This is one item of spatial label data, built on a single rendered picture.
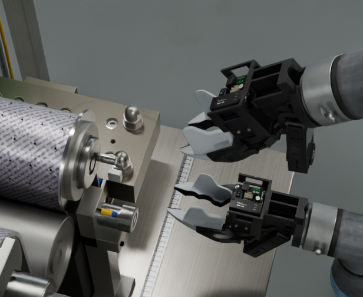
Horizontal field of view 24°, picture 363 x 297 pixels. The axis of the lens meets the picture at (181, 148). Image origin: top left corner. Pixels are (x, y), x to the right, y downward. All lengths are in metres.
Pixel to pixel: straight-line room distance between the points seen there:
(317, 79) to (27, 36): 1.52
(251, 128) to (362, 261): 0.38
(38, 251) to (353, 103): 0.49
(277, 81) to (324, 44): 2.03
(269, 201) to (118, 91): 1.62
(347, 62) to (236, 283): 0.66
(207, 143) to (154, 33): 1.95
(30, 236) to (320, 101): 0.46
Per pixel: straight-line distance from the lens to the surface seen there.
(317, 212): 1.31
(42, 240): 1.19
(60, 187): 1.17
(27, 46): 2.42
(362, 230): 1.31
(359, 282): 1.39
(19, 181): 1.20
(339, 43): 3.02
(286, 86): 0.97
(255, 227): 1.30
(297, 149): 1.05
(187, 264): 1.53
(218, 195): 1.36
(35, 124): 1.19
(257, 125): 1.01
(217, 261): 1.53
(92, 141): 1.20
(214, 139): 1.06
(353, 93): 0.93
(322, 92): 0.95
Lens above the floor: 2.28
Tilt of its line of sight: 57 degrees down
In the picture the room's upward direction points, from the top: straight up
